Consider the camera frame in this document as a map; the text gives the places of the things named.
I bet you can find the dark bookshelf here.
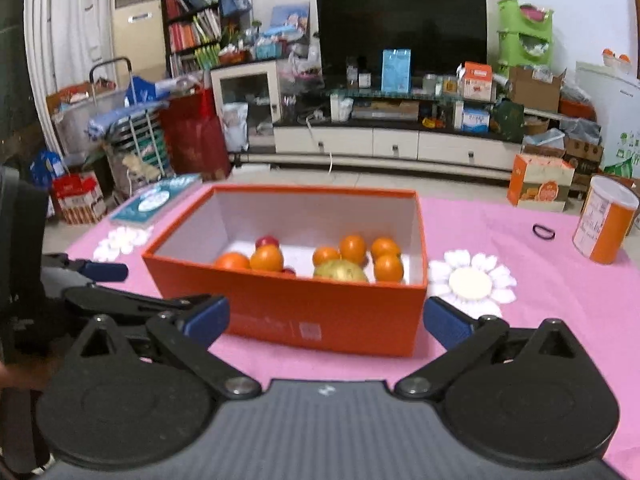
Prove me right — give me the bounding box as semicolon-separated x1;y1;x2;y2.
159;0;238;78

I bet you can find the orange gift carton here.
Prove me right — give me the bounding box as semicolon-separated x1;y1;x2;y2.
506;154;576;212

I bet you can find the white plastic bag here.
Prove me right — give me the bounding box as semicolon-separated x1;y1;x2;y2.
221;102;250;153

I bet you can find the pink daisy tablecloth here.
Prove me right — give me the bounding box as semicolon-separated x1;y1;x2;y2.
65;180;640;476

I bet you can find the blue white tissue box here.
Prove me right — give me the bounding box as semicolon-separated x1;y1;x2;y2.
461;108;491;133

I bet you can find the orange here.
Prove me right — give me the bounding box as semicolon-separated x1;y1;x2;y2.
215;252;251;271
370;237;402;261
339;235;368;266
312;246;342;267
249;244;285;273
373;254;405;283

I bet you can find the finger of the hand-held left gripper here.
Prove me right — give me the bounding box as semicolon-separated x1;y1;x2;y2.
42;252;130;283
62;285;216;326

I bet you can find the white low television cabinet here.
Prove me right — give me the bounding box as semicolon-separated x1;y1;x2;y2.
272;87;526;173

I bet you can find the white small fridge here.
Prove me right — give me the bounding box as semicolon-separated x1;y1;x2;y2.
575;61;640;178

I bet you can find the orange white canister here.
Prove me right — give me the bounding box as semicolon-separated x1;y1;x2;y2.
572;175;640;265

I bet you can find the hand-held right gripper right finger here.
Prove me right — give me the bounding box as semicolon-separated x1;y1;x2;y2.
394;296;581;401

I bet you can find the orange cardboard box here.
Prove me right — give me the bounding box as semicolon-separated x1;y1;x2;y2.
142;184;430;358

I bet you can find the standing air conditioner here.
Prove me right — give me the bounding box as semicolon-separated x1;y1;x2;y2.
112;0;167;86

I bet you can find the teal book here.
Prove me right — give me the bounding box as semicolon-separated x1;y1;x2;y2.
109;174;203;228

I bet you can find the black television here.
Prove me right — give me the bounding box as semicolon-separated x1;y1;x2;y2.
315;0;488;78

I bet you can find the green plastic rack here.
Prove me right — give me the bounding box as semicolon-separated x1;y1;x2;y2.
496;0;555;73

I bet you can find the yellow pear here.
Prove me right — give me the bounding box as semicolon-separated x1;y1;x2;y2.
313;259;370;283

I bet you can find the red white carton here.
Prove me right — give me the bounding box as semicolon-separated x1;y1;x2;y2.
51;172;107;226

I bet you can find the white glass-door cabinet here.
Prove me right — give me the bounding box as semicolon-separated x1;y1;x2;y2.
210;60;282;153

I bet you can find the red gift bag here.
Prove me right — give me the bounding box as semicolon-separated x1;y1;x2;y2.
159;87;232;181

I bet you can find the light blue box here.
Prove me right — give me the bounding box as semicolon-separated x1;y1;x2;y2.
381;49;412;93

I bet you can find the blue shopping bag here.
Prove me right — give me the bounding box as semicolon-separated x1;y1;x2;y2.
125;76;171;108

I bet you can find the white curtain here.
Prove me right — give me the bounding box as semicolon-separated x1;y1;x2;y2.
24;0;118;156

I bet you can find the dark green bag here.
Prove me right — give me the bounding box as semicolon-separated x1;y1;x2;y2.
490;99;526;143

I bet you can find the orange white small carton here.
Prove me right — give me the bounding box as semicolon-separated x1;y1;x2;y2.
457;61;493;102

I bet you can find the metal shopping cart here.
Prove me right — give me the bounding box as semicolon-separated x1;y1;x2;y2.
89;57;173;196

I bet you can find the person's left hand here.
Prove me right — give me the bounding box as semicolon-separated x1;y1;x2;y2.
0;361;50;392

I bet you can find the blue striped cloth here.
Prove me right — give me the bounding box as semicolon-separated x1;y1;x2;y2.
87;102;171;141

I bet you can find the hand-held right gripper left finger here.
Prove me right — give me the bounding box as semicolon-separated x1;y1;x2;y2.
72;295;263;401

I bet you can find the brown cardboard box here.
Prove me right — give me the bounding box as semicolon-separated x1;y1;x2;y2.
508;66;563;113

